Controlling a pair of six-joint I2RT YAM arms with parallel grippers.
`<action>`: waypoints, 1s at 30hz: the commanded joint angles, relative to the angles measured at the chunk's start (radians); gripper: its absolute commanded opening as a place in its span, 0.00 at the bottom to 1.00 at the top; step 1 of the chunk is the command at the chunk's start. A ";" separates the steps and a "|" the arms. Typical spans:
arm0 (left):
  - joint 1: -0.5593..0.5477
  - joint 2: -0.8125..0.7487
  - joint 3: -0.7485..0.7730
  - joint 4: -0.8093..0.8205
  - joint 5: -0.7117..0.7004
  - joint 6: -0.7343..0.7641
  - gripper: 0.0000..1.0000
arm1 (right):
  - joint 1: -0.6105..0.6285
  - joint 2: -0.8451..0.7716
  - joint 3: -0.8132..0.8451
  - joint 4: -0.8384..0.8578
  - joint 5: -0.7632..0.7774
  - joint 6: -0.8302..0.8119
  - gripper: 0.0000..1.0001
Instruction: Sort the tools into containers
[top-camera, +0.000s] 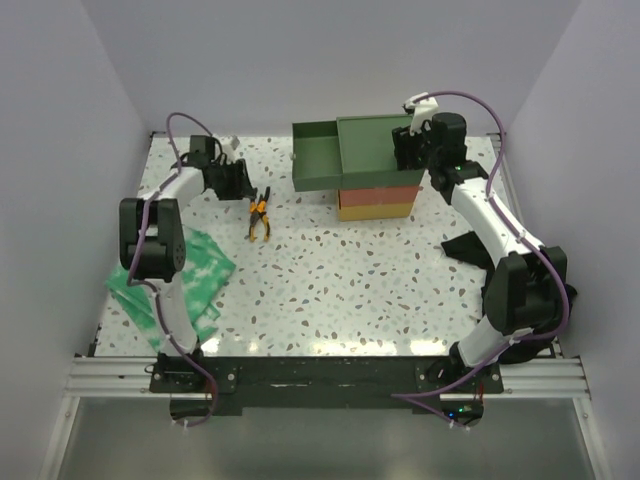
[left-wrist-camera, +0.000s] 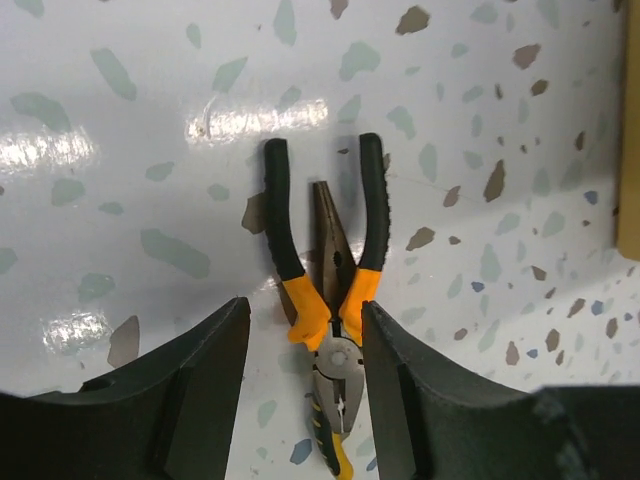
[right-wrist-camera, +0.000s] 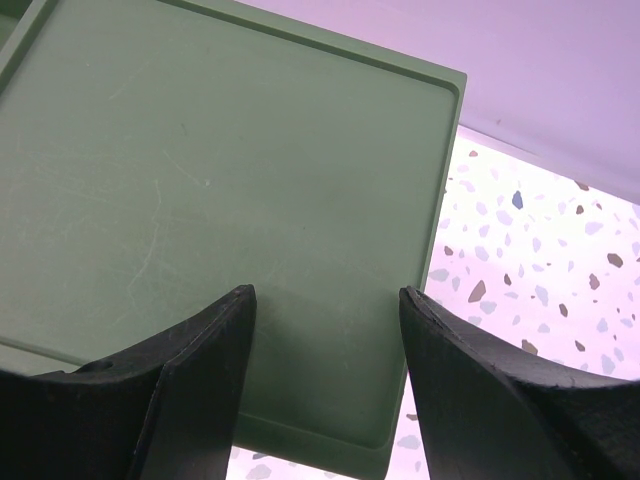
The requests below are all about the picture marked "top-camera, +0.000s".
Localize aluminium rail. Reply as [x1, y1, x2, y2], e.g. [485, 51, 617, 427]
[64, 357, 590, 399]

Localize black cloth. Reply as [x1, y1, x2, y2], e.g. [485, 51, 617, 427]
[442, 232, 563, 374]

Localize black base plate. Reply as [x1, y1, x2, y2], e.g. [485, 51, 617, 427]
[145, 354, 504, 423]

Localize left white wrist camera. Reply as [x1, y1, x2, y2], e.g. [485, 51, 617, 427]
[221, 135, 240, 162]

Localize green white cloth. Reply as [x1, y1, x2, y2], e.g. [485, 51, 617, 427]
[106, 227, 236, 352]

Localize yellow drawer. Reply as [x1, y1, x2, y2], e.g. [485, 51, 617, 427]
[338, 203, 414, 222]

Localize green drawer box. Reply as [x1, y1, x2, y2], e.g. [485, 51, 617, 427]
[292, 114, 424, 192]

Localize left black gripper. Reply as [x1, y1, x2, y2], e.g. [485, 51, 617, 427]
[210, 158, 256, 201]

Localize orange drawer box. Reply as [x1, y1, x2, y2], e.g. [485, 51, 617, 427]
[338, 185, 419, 207]

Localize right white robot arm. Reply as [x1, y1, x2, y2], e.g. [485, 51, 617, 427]
[392, 105, 571, 393]

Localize orange black pliers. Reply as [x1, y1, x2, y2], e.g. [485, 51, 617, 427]
[248, 186, 271, 242]

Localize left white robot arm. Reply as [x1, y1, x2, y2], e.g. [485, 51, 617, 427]
[119, 135, 257, 356]

